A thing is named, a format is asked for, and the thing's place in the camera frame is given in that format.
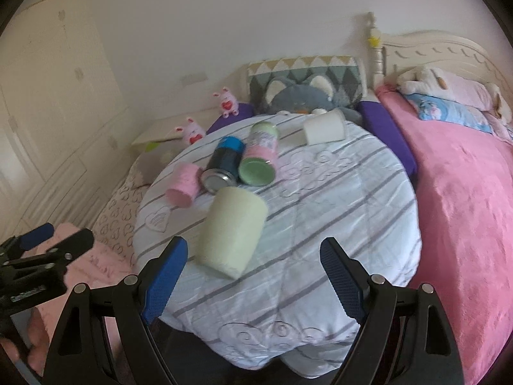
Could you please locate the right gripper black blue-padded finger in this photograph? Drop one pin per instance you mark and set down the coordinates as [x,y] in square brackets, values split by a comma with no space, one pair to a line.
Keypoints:
[404,334]
[80,351]

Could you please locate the blue cartoon pillow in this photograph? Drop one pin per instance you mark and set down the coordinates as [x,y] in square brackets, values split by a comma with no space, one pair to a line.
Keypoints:
[429,108]

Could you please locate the white paper cup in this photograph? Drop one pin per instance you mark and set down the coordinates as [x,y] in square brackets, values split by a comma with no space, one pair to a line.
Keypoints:
[327,127]

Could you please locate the pink green-capped can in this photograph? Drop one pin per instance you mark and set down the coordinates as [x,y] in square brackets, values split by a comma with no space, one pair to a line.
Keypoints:
[258,164]

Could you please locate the cream bedside shelf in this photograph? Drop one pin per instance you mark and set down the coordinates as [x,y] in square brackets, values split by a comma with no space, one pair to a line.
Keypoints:
[164,129]

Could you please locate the folded pink quilt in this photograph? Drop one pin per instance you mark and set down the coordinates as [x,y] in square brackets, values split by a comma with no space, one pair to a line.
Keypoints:
[98,267]

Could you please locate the pink bunny toy front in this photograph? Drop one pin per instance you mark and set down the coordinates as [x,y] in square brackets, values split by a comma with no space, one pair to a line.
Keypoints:
[190,132]

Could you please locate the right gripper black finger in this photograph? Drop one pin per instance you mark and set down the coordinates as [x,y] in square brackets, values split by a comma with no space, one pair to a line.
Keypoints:
[66,248]

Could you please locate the pink paper cup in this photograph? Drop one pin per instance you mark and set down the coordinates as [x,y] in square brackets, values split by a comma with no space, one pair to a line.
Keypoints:
[185,185]

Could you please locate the grey cat plush pillow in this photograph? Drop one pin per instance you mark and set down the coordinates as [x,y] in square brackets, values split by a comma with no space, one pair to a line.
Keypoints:
[283,95]

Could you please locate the pink bunny toy rear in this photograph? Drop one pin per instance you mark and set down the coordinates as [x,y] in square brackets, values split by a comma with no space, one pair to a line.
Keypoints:
[227,103]

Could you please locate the pale green paper cup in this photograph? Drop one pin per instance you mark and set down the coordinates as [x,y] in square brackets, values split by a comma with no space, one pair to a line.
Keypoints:
[231,231]

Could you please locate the pink fleece blanket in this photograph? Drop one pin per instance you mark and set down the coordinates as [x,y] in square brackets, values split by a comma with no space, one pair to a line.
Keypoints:
[464,197]

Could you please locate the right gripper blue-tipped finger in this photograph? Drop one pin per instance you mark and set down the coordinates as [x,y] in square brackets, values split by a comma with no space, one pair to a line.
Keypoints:
[36,236]

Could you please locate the white plush toy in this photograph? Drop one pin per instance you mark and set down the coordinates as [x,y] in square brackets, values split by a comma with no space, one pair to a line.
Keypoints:
[433,81]

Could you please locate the heart-patterned cloth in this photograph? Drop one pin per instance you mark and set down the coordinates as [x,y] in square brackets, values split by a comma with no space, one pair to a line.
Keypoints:
[115,226]

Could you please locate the black blue-topped can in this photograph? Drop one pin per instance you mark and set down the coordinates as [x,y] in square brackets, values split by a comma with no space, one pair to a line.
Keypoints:
[222,169]

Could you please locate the cream wooden headboard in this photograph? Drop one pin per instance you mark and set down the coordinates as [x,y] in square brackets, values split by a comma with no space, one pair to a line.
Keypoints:
[392,55]

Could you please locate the white grey-striped quilt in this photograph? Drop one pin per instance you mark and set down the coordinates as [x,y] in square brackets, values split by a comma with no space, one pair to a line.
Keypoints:
[283,307]

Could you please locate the diamond-patterned cushion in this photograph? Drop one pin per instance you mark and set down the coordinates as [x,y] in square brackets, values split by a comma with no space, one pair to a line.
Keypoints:
[347,73]

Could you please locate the pink bunny toy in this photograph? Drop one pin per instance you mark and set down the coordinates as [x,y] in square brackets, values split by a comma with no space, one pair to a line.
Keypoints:
[227,103]
[190,132]

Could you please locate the cream wardrobe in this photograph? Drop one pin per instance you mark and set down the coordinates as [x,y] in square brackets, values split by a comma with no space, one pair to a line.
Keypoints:
[66,130]

